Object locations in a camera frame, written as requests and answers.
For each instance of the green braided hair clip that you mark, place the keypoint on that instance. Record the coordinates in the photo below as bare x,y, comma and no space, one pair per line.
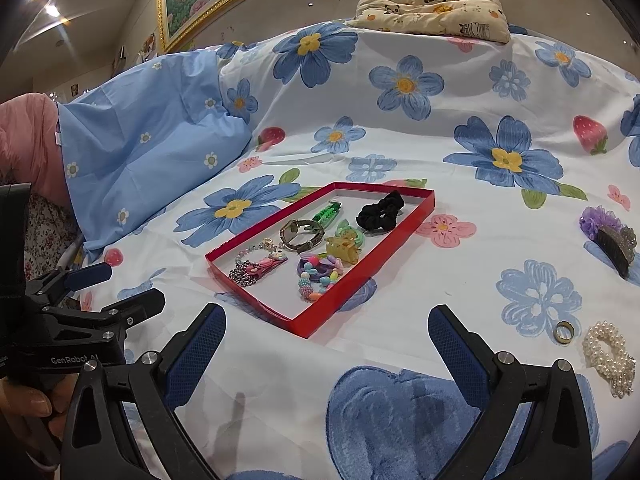
327,211

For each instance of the yellow hair claw clip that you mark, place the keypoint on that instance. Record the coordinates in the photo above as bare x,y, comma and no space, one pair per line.
345,251

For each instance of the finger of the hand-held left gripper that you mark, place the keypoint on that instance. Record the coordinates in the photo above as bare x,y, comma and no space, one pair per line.
92,275
145,302

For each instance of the floral bed sheet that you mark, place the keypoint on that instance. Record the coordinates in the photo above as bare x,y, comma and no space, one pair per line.
450,285

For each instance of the black rhinestone hair clip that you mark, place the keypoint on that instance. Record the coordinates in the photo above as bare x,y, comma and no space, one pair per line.
612,250

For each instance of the pink cloth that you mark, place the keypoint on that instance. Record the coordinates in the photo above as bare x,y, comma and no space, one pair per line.
30,135

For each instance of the gold wristwatch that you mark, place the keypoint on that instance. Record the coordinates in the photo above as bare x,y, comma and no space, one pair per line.
290,230

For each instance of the blue flowered pillow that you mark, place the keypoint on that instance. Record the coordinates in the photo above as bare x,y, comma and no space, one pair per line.
150,125

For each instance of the dark floral cloth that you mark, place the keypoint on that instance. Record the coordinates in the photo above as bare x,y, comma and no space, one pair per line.
45,230

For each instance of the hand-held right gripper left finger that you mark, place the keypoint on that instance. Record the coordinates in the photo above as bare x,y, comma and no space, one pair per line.
192,360

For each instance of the panda print cushion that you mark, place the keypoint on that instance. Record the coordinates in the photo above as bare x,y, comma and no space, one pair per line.
430,15

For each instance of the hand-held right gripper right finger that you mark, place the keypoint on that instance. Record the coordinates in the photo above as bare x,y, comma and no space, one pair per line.
457,355

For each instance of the person's left hand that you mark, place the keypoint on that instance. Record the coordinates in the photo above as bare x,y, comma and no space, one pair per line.
35,405

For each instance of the red shallow box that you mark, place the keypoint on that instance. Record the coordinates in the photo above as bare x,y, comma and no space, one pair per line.
270,292

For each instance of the pink hair clip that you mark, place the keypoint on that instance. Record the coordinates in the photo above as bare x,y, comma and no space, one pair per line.
270,265

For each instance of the black scrunchie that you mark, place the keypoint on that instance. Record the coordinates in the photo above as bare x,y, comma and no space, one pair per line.
372,220

